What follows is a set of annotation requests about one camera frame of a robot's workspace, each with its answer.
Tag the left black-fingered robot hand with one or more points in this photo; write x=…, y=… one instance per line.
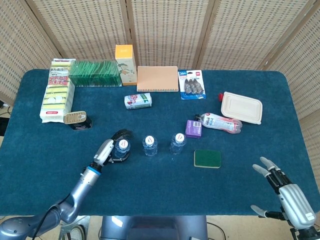
x=102, y=151

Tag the woven bamboo folding screen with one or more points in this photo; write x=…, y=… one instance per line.
x=170, y=30

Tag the blue table cloth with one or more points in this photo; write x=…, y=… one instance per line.
x=162, y=185

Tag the right grey-tipped robot hand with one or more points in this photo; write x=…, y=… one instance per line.
x=295, y=200

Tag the yellow sponge multipack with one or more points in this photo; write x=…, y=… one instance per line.
x=56, y=95

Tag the metal table foot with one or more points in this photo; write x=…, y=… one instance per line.
x=80, y=230

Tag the clear water bottle white cap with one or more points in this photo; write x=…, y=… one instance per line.
x=178, y=143
x=122, y=144
x=150, y=146

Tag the orange spiral notebook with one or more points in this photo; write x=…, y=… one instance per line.
x=157, y=78

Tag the dark robot base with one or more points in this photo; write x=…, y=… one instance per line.
x=150, y=228

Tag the clear box green sachets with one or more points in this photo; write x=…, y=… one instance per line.
x=95, y=73

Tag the beige lidded lunch box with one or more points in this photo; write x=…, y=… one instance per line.
x=241, y=107

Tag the black luncheon meat can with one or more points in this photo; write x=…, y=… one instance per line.
x=76, y=120

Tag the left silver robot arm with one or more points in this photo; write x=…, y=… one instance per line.
x=80, y=190

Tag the tall orange pomelo carton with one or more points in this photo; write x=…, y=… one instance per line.
x=126, y=65

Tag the green yellow scouring sponge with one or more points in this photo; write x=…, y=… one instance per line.
x=207, y=158

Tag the small purple box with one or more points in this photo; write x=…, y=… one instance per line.
x=193, y=128

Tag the lying bottle white red label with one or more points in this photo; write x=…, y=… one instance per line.
x=220, y=123

